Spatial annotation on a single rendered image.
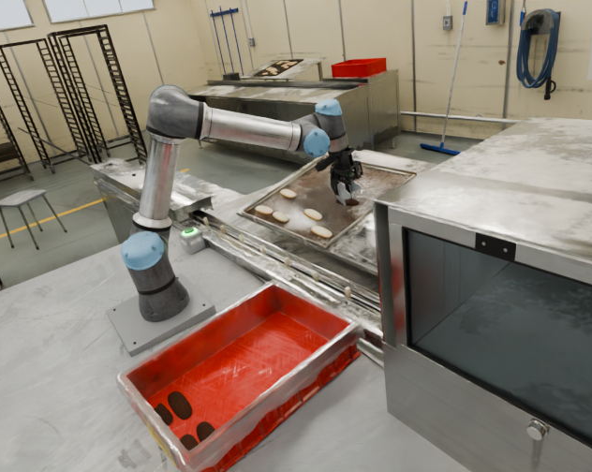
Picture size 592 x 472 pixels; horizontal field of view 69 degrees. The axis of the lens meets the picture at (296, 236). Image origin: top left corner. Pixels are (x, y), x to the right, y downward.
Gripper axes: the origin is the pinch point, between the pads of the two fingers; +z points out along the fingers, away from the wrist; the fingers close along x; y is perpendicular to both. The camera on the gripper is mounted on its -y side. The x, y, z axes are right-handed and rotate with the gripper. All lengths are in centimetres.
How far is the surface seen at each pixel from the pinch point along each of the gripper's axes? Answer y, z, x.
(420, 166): 8.2, 5.6, 35.2
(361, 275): 18.8, 12.4, -21.0
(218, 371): 15, 3, -73
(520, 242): 78, -41, -52
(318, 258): 0.1, 12.3, -20.2
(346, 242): 10.2, 5.6, -15.3
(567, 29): -34, 47, 343
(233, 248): -26.9, 5.1, -34.7
